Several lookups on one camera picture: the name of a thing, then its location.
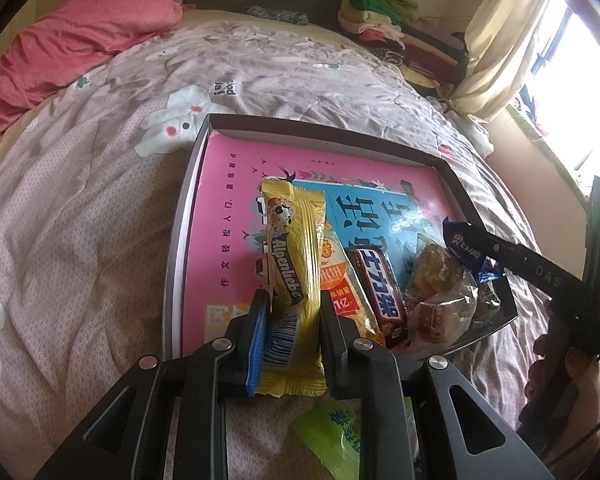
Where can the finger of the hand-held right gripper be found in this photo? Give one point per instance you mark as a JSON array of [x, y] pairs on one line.
[[530, 267]]

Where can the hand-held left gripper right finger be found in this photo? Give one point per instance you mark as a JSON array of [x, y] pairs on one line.
[[330, 350]]

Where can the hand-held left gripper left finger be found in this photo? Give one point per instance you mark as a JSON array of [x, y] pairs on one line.
[[257, 347]]

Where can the blue cookie packet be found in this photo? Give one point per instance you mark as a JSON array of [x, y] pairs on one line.
[[460, 247]]

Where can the brown chocolate bar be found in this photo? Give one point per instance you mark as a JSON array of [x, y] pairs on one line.
[[380, 290]]

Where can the yellow candy packet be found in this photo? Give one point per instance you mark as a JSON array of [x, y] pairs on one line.
[[295, 260]]

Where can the clear-wrapped brown cake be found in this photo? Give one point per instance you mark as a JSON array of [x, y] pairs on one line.
[[440, 317]]

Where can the dark grey box tray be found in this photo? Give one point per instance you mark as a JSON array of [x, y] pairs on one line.
[[180, 240]]

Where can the person's right hand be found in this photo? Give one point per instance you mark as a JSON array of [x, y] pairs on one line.
[[585, 385]]

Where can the orange snack packet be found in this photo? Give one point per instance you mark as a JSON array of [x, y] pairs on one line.
[[337, 280]]

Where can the light green snack packet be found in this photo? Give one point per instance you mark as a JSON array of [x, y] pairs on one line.
[[325, 435]]

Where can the clear-wrapped yellow pastry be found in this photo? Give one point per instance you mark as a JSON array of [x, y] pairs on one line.
[[435, 267]]

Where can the pink and blue book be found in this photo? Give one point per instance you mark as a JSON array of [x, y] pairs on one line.
[[230, 220]]

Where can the white cloth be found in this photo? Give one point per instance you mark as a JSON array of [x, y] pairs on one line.
[[472, 130]]

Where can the window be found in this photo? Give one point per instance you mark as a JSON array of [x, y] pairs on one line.
[[580, 85]]

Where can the printed grey blanket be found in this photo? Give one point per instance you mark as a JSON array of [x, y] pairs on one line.
[[80, 260]]

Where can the cream curtain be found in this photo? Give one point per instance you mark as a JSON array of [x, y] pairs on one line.
[[500, 45]]

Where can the pile of folded clothes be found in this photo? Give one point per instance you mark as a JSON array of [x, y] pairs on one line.
[[405, 45]]

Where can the dark patterned cloth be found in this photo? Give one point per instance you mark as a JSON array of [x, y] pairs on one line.
[[275, 15]]

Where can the pink quilt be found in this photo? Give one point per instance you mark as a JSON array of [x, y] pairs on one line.
[[70, 45]]

